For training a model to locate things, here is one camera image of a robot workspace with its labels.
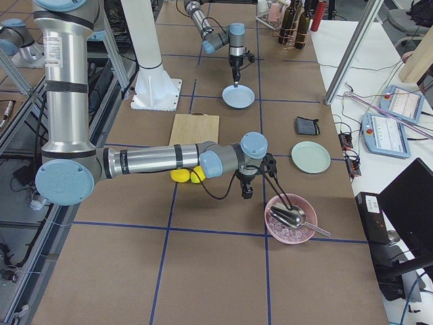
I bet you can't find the copper wire bottle rack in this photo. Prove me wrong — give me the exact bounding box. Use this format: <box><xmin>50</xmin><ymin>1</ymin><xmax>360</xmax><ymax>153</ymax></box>
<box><xmin>283</xmin><ymin>1</ymin><xmax>304</xmax><ymax>48</ymax></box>

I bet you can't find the yellow lemon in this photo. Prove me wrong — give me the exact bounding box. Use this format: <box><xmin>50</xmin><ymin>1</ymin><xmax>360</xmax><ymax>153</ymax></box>
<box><xmin>170</xmin><ymin>169</ymin><xmax>191</xmax><ymax>183</ymax></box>
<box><xmin>190</xmin><ymin>166</ymin><xmax>206</xmax><ymax>183</ymax></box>

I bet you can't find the bamboo cutting board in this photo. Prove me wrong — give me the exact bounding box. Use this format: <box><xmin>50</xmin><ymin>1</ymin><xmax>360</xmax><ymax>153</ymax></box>
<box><xmin>169</xmin><ymin>114</ymin><xmax>220</xmax><ymax>146</ymax></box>

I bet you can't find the red thermos bottle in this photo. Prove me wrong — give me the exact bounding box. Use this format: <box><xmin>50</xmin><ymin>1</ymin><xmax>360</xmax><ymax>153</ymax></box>
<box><xmin>310</xmin><ymin>0</ymin><xmax>327</xmax><ymax>32</ymax></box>

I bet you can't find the near teach pendant tablet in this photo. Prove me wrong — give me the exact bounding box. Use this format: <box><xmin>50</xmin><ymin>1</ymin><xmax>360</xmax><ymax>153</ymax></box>
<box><xmin>361</xmin><ymin>112</ymin><xmax>411</xmax><ymax>159</ymax></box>

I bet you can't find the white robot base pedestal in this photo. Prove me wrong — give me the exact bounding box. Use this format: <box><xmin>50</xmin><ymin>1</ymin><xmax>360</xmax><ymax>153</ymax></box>
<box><xmin>121</xmin><ymin>0</ymin><xmax>182</xmax><ymax>112</ymax></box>

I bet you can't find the lower yellow lemon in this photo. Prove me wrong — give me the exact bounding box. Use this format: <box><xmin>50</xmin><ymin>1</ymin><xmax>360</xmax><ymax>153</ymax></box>
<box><xmin>170</xmin><ymin>169</ymin><xmax>191</xmax><ymax>183</ymax></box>

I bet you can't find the pink bowl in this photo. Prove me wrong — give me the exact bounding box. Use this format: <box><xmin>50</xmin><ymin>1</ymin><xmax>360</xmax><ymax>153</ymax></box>
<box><xmin>265</xmin><ymin>194</ymin><xmax>317</xmax><ymax>244</ymax></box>

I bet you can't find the dark wine bottle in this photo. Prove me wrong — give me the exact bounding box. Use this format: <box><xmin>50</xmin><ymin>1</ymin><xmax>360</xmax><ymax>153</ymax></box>
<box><xmin>278</xmin><ymin>0</ymin><xmax>296</xmax><ymax>44</ymax></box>
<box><xmin>294</xmin><ymin>0</ymin><xmax>312</xmax><ymax>49</ymax></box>

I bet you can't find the aluminium frame post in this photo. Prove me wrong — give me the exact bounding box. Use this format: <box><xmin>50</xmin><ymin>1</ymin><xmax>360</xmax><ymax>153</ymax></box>
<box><xmin>324</xmin><ymin>0</ymin><xmax>384</xmax><ymax>106</ymax></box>

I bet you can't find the grey folded cloth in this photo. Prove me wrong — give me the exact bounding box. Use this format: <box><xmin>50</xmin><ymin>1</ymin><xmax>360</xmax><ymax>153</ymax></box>
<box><xmin>295</xmin><ymin>116</ymin><xmax>320</xmax><ymax>135</ymax></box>

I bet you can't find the black computer monitor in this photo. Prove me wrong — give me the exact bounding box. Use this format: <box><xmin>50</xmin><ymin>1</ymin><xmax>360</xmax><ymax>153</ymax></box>
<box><xmin>378</xmin><ymin>158</ymin><xmax>432</xmax><ymax>254</ymax></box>

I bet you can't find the light green plate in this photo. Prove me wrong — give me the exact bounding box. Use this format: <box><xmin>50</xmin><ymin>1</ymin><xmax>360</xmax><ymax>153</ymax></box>
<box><xmin>291</xmin><ymin>141</ymin><xmax>331</xmax><ymax>174</ymax></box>

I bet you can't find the far teach pendant tablet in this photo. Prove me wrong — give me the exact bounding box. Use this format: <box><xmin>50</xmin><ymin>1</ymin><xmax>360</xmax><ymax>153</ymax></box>
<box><xmin>380</xmin><ymin>85</ymin><xmax>425</xmax><ymax>125</ymax></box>

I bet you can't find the light blue plate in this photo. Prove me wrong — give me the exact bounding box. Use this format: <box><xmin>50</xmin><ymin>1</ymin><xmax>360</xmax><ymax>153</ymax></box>
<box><xmin>222</xmin><ymin>85</ymin><xmax>255</xmax><ymax>109</ymax></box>

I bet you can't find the teach pendant tablet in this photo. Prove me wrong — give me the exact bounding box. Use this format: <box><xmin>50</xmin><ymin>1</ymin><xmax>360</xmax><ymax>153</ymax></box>
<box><xmin>361</xmin><ymin>112</ymin><xmax>411</xmax><ymax>159</ymax></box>
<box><xmin>380</xmin><ymin>85</ymin><xmax>425</xmax><ymax>125</ymax></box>

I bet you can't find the metal scoop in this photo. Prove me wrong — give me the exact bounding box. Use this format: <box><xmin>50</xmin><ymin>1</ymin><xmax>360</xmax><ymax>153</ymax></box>
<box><xmin>271</xmin><ymin>204</ymin><xmax>331</xmax><ymax>238</ymax></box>

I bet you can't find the upper yellow lemon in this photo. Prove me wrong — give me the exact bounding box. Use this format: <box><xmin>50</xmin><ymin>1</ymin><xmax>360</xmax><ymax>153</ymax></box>
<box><xmin>190</xmin><ymin>166</ymin><xmax>206</xmax><ymax>183</ymax></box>

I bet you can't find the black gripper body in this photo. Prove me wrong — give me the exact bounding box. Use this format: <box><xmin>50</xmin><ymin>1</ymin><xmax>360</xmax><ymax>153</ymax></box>
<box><xmin>229</xmin><ymin>50</ymin><xmax>255</xmax><ymax>81</ymax></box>
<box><xmin>235</xmin><ymin>153</ymin><xmax>277</xmax><ymax>199</ymax></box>

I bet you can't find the dark wine bottle lower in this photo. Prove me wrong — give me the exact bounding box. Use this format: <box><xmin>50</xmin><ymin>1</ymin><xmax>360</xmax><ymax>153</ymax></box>
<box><xmin>294</xmin><ymin>0</ymin><xmax>312</xmax><ymax>49</ymax></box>

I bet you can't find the dark wine bottle upper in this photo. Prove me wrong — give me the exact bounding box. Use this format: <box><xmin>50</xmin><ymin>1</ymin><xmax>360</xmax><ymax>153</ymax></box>
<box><xmin>278</xmin><ymin>0</ymin><xmax>296</xmax><ymax>44</ymax></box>

